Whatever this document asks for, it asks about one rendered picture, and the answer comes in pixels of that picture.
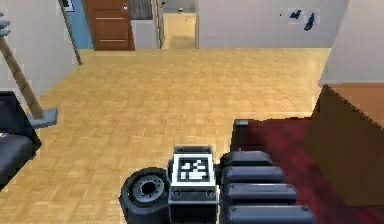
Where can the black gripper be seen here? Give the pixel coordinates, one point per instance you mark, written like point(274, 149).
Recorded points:
point(146, 193)

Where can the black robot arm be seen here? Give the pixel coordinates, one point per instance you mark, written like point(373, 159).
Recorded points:
point(253, 190)

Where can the black sofa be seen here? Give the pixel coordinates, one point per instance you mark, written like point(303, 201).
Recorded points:
point(13, 146)

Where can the dark red rug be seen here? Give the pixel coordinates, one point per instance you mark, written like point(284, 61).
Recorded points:
point(286, 150)

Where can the wooden floor lamp grey base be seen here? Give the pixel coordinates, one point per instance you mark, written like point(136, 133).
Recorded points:
point(23, 86)

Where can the brown wooden door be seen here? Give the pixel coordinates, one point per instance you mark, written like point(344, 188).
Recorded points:
point(111, 25)

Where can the blue door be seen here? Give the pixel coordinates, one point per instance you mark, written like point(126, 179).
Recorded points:
point(80, 26)

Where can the brown wooden table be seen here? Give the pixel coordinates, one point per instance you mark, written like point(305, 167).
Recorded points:
point(346, 140)

